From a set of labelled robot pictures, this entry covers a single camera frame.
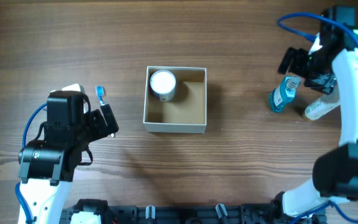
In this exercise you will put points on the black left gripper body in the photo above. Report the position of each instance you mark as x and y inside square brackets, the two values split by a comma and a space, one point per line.
[97, 125]

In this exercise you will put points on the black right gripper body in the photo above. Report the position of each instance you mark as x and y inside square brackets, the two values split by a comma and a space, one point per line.
[305, 66]

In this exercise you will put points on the blue white toothbrush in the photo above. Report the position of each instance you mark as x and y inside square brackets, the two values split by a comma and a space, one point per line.
[100, 92]

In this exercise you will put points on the white lotion tube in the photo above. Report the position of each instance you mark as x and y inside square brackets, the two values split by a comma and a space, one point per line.
[321, 106]

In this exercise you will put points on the teal mouthwash bottle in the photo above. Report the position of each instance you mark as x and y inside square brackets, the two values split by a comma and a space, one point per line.
[284, 94]

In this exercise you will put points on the clear cotton bud jar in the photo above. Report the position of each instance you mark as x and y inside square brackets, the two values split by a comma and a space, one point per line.
[163, 84]

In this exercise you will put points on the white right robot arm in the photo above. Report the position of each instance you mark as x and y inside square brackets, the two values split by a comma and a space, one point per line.
[335, 175]

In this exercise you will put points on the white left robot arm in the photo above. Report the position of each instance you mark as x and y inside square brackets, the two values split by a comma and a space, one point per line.
[48, 162]

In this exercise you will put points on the white cardboard box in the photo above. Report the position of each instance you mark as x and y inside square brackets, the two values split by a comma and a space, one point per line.
[186, 112]

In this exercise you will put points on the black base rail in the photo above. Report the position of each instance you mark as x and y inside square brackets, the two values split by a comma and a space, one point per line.
[98, 211]

